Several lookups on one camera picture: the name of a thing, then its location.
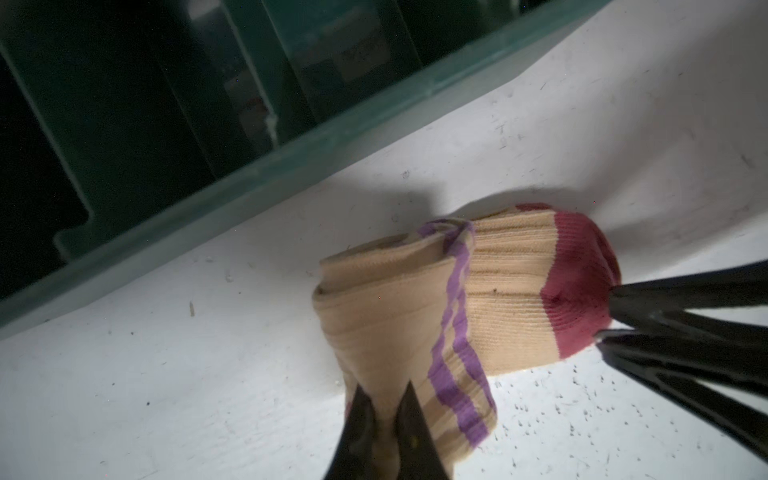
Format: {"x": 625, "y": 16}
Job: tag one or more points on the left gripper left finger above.
{"x": 353, "y": 456}

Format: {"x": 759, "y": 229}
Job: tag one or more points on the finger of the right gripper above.
{"x": 664, "y": 306}
{"x": 682, "y": 370}

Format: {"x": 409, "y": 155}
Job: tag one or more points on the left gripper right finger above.
{"x": 419, "y": 459}

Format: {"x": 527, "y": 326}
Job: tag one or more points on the beige maroon striped sock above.
{"x": 448, "y": 306}

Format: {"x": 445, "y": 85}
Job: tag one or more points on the green compartment tray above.
{"x": 133, "y": 131}

